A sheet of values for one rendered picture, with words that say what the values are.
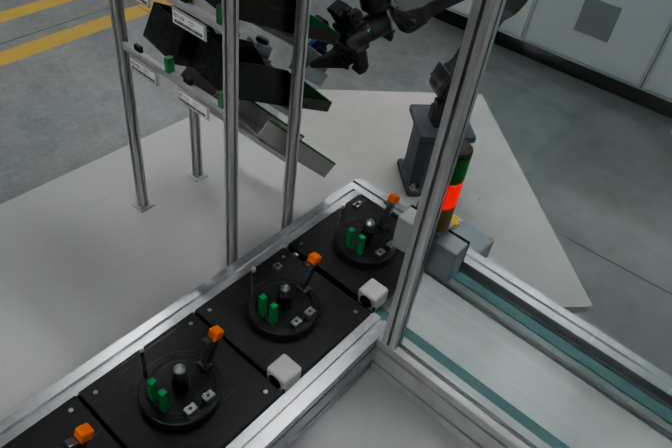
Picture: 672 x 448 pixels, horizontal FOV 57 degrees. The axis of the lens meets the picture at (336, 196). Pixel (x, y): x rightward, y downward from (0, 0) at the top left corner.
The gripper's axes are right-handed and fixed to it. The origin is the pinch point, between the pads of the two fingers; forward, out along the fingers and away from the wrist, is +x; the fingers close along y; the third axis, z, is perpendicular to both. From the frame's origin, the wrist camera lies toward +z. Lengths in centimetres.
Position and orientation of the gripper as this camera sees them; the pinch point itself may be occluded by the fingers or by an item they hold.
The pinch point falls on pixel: (318, 53)
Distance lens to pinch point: 134.5
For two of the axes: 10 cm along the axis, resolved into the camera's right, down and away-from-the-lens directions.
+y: 5.3, 5.6, -6.4
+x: -8.3, 4.9, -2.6
